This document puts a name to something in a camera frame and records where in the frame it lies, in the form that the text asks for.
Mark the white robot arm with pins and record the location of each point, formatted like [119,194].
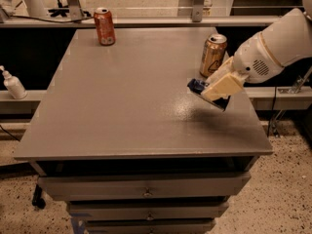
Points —
[290,37]

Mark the orange soda can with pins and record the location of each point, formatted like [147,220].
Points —
[105,26]

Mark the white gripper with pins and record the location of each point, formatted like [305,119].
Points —
[254,59]

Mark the grey drawer cabinet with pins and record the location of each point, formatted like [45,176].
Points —
[120,139]

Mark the blue rxbar wrapper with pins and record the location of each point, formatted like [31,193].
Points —
[200,89]

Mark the white pump bottle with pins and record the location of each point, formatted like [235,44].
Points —
[13,84]

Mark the gold soda can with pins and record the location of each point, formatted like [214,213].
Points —
[213,54]

